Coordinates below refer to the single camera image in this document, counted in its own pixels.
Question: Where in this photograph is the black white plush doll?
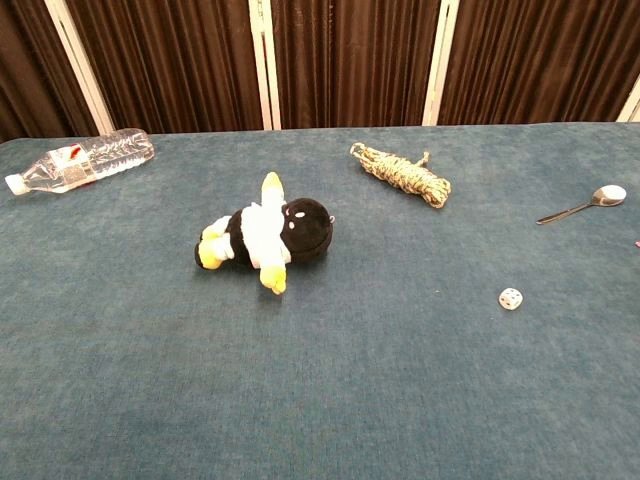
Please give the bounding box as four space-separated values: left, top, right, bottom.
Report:
195 171 335 296

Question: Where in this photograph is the blue table cloth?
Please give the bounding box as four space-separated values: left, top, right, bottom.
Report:
0 121 640 480

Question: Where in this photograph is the white die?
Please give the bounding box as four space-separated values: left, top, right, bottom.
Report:
498 287 525 313

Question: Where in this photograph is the dark brown pleated curtain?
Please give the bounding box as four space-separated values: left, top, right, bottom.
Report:
0 0 640 144

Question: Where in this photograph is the clear plastic water bottle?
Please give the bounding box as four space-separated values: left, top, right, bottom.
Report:
4 127 156 195

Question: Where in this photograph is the metal spoon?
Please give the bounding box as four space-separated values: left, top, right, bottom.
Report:
535 184 628 226

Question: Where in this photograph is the coiled yellow patterned rope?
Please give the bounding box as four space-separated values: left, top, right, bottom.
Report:
349 141 452 210

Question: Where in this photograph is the white screen frame post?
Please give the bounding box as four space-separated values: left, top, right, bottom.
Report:
248 0 283 132
43 0 119 135
421 0 461 127
616 87 640 123

